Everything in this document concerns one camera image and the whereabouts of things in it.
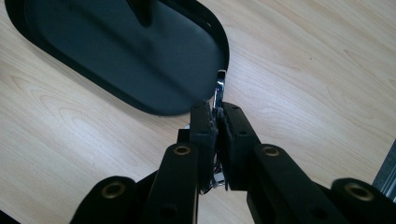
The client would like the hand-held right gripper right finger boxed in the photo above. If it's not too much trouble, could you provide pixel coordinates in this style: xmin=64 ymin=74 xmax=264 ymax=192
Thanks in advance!
xmin=216 ymin=102 xmax=347 ymax=224

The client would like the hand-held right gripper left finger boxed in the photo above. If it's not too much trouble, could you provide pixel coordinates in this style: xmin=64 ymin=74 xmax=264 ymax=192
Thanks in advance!
xmin=139 ymin=101 xmax=219 ymax=224

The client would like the metal floor rail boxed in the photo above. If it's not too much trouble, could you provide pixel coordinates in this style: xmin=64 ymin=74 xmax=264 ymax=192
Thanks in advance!
xmin=371 ymin=139 xmax=396 ymax=203

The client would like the black key holder with tray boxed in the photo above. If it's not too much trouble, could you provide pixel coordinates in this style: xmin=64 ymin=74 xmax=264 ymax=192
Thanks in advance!
xmin=4 ymin=0 xmax=231 ymax=117

